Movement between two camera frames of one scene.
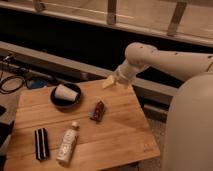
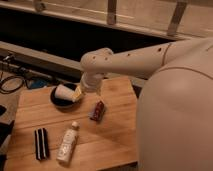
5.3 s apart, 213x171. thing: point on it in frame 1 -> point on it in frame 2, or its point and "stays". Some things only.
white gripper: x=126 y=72 -> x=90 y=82
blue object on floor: x=38 y=83 stays
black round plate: x=63 y=102 stays
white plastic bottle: x=67 y=144 stays
